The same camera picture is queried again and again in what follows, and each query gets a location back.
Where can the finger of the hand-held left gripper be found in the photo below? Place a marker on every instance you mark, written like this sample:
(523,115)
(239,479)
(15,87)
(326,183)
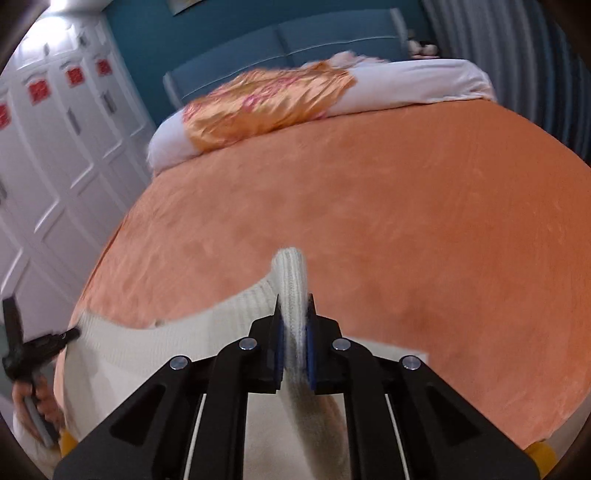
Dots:
(53,340)

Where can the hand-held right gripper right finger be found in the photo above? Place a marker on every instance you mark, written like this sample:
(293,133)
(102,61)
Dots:
(310,353)

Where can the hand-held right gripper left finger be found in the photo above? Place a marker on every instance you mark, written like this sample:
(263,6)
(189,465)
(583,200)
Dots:
(278,344)

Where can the cream knit cardigan red buttons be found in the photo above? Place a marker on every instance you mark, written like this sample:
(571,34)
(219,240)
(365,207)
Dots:
(138,344)

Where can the person's left hand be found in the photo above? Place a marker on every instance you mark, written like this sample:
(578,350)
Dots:
(44,397)

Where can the white panelled wardrobe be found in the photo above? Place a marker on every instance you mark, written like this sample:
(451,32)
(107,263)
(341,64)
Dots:
(60,184)

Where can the orange plush blanket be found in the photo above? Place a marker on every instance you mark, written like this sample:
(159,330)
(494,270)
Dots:
(369,207)

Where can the red square door decal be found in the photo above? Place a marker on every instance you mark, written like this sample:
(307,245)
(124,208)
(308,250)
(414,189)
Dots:
(104,68)
(3,115)
(39,92)
(74,77)

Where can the orange floral satin pillow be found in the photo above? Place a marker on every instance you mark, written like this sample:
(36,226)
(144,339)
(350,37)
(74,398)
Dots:
(263,106)

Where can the white pillow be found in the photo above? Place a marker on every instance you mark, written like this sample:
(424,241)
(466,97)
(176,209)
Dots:
(415,83)

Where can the blue upholstered headboard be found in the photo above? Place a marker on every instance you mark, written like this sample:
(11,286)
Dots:
(286,50)

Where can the small plush toy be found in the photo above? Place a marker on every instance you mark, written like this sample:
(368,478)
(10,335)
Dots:
(421,48)

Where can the grey curtain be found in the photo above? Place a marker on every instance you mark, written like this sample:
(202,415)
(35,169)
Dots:
(508,60)

